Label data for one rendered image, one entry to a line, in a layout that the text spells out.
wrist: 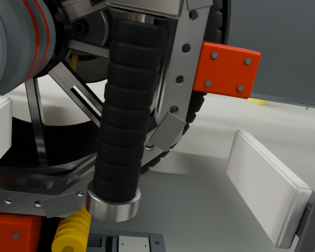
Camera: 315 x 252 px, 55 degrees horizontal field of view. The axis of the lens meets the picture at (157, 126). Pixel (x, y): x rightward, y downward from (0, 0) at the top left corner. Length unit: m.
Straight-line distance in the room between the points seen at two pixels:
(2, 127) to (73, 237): 0.41
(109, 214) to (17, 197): 0.30
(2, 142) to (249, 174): 0.13
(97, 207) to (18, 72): 0.17
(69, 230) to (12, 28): 0.37
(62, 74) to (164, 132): 0.21
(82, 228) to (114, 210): 0.35
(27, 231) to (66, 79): 0.25
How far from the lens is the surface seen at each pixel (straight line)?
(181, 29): 0.43
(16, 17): 0.34
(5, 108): 0.17
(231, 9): 0.88
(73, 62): 0.96
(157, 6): 0.20
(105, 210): 0.24
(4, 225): 0.55
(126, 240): 1.29
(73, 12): 0.53
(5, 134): 0.18
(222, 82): 0.45
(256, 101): 5.08
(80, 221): 0.59
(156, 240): 1.31
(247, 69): 0.46
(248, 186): 0.17
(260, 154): 0.16
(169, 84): 0.44
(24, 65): 0.35
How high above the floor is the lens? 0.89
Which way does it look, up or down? 18 degrees down
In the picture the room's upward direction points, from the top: 11 degrees clockwise
